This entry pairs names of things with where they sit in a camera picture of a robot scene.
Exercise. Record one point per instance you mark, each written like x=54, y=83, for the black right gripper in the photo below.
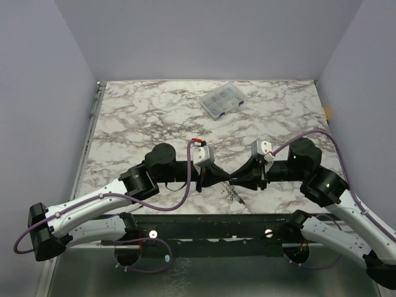
x=263, y=176

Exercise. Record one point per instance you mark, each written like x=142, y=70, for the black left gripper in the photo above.
x=211, y=175

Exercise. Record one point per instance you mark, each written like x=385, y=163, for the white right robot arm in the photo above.
x=370, y=246

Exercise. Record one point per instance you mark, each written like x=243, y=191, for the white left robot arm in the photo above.
x=89, y=218

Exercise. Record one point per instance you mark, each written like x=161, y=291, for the clear plastic organizer box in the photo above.
x=222, y=100

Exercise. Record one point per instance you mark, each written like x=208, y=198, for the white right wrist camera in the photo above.
x=262, y=148

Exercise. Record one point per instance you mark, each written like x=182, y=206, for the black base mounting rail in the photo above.
x=270, y=235

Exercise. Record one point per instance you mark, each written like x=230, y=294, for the aluminium extrusion frame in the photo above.
x=49, y=265

